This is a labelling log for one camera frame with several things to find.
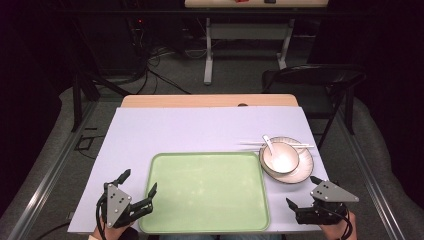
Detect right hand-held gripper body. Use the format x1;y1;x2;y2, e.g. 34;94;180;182
295;180;360;226

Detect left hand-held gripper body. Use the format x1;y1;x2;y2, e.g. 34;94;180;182
96;182;155;230

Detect person's left hand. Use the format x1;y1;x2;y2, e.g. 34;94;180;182
91;217;138;240

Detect person's right hand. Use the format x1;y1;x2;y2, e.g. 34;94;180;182
319;211;358;240

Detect white plate with dark rim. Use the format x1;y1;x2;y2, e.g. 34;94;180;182
259;136;315;185

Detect white ceramic bowl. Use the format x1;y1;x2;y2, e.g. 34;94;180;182
259;141;301;175

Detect light green plastic tray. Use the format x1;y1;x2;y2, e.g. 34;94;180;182
138;151;271;235

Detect white ceramic spoon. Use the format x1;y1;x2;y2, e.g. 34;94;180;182
261;134;278;158

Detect pale lilac table mat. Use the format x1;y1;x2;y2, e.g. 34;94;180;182
67;106;330;235

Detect white chopstick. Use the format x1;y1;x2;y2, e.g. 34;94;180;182
240;142;313;150
239;140;315;149

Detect black metal stand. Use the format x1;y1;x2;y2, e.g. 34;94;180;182
70;64;132;133

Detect black folding chair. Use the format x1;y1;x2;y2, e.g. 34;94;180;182
261;63;368;150

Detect light wooden table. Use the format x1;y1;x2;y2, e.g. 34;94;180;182
120;93;300;109

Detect dark equipment with red light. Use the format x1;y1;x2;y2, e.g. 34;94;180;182
124;14;151;68

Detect desk with grey metal legs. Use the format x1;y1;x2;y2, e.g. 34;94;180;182
183;0;330;86

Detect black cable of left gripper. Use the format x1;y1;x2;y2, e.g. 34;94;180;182
95;194;108;240

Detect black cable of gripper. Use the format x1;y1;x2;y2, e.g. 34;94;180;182
328;203;354;240
95;194;108;240

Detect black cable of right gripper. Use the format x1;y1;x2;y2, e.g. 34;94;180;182
328;203;354;240

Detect silver metal floor rail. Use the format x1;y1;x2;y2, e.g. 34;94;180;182
6;99;98;240
334;108;408;240

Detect black cables on floor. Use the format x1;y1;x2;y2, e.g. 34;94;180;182
131;46;193;96

